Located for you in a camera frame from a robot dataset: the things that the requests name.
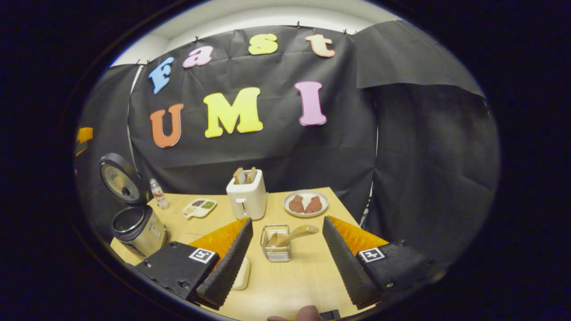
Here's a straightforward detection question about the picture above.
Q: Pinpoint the dark grey rice cooker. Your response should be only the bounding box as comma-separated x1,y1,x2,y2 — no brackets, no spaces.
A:
99,153,168,258

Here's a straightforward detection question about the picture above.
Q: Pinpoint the black backdrop cloth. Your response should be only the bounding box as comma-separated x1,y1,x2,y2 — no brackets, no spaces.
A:
74,20,500,286

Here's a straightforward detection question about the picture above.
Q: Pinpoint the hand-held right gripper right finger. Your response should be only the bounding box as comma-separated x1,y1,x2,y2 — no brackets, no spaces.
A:
322,215,440,309

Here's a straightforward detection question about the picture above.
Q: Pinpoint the clear container of rice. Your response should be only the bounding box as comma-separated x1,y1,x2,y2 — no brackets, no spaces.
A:
176,233,251,291

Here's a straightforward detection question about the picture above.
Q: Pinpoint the wooden spoon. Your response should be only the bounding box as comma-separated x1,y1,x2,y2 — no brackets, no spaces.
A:
266,225,320,248

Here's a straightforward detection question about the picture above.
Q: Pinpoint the white divided dish of beans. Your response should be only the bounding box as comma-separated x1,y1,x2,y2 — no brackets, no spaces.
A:
183,198,218,220

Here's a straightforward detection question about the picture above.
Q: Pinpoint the small clear drink bottle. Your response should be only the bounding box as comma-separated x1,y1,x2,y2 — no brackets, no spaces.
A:
149,178,170,210

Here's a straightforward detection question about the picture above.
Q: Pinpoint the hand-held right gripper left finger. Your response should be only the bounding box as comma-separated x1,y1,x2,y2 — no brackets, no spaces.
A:
134,217,254,309

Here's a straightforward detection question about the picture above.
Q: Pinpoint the white round plate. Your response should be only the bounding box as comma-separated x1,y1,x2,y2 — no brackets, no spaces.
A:
283,190,329,218

